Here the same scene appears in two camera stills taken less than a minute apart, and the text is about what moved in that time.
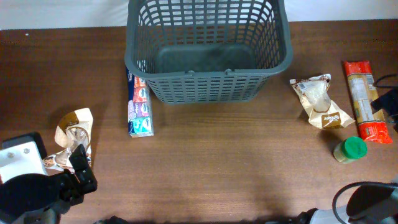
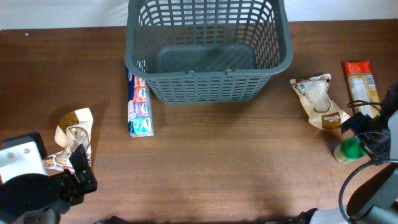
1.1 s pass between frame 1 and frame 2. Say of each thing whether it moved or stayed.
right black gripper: moved
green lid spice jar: stayed
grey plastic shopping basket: stayed
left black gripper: stayed
